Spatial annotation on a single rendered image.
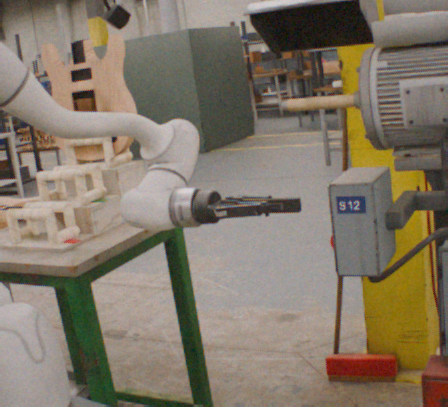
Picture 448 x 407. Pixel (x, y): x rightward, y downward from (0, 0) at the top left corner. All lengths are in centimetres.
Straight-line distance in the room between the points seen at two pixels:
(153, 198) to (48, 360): 46
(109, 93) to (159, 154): 59
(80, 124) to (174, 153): 28
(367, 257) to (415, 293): 137
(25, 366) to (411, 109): 97
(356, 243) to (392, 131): 31
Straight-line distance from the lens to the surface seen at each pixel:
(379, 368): 280
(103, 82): 213
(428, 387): 161
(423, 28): 153
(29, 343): 131
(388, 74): 153
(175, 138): 158
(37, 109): 135
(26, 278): 190
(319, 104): 167
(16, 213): 200
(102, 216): 202
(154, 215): 152
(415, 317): 276
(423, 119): 148
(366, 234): 134
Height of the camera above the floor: 140
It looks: 11 degrees down
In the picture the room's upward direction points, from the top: 8 degrees counter-clockwise
